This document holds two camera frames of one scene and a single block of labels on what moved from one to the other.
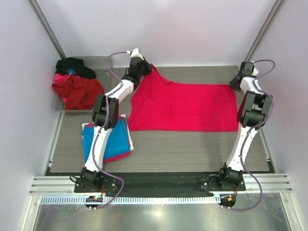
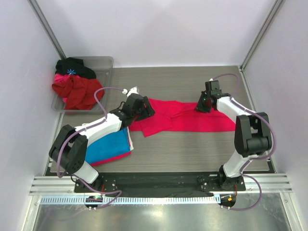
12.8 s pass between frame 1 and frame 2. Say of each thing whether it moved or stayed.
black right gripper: moved
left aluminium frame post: stayed
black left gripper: moved
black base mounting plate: stayed
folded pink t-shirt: stayed
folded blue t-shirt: stayed
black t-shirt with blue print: stayed
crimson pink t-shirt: moved
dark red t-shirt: stayed
